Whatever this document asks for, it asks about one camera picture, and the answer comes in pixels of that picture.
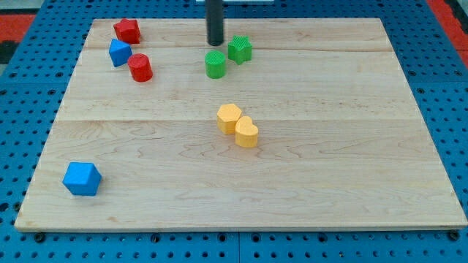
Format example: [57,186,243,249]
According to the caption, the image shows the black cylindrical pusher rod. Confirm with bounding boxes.
[205,0,224,46]

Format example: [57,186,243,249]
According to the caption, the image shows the blue triangle block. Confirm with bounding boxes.
[108,39,132,67]

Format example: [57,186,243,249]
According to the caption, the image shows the green star block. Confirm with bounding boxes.
[228,35,252,65]

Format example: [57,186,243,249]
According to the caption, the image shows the green cylinder block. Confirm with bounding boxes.
[205,50,226,79]

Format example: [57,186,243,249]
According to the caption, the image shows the red star block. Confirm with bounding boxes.
[113,18,141,44]

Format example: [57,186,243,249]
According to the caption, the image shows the red cylinder block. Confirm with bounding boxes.
[127,53,153,83]

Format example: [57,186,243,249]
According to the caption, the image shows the yellow hexagon block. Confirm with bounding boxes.
[216,104,242,134]

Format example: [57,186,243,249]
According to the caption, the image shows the yellow heart block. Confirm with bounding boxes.
[235,116,259,148]

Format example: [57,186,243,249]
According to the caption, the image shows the light wooden board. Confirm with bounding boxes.
[15,18,467,233]

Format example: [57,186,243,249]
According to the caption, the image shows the blue cube block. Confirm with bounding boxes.
[62,162,102,196]

